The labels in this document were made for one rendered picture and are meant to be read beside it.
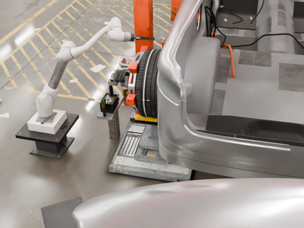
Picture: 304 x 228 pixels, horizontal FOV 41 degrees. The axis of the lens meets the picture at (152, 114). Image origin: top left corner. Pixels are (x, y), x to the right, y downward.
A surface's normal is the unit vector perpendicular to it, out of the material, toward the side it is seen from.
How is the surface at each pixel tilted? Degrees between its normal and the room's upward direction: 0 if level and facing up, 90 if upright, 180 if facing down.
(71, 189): 0
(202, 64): 40
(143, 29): 90
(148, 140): 0
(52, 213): 0
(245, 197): 10
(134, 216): 17
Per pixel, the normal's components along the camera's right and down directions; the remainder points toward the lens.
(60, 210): -0.02, -0.81
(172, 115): -0.59, 0.46
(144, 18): -0.23, 0.57
